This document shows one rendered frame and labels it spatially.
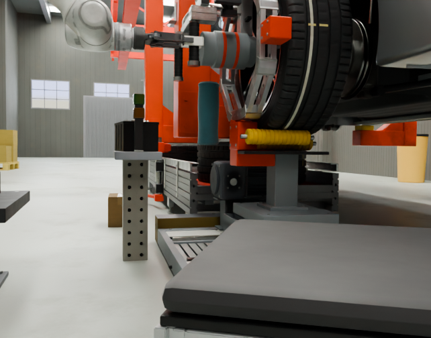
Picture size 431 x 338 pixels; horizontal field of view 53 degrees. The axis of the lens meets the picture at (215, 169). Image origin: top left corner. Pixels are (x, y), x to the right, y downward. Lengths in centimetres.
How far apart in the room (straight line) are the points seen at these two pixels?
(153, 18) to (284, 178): 276
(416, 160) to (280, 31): 572
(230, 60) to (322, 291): 137
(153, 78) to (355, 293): 377
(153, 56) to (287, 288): 380
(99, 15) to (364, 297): 107
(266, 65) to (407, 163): 564
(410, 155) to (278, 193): 536
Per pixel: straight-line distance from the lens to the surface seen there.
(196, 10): 156
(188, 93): 213
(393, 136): 498
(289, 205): 176
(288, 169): 175
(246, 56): 171
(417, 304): 40
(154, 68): 410
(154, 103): 406
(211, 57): 168
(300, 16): 152
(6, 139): 986
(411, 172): 702
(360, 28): 186
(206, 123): 178
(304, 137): 167
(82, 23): 130
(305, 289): 40
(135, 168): 179
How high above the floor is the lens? 46
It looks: 3 degrees down
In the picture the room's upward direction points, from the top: 1 degrees clockwise
